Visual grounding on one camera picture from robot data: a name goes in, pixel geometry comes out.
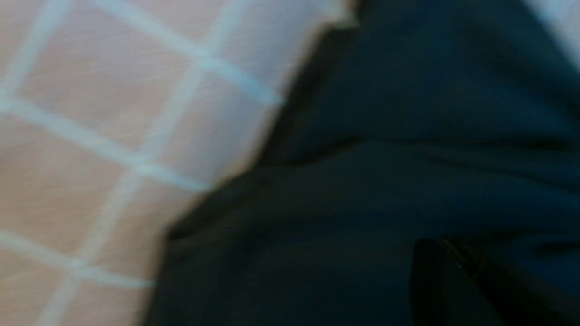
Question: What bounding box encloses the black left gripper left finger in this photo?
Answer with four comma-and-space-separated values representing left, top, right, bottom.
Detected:
408, 239, 494, 326

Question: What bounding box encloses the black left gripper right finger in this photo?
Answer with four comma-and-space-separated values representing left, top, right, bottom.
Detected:
442, 237, 579, 326

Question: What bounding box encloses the pink checkered tablecloth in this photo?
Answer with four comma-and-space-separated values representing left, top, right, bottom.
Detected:
0, 0, 580, 326

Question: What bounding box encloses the dark gray long-sleeve top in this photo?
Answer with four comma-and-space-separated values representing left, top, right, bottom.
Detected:
141, 0, 580, 326

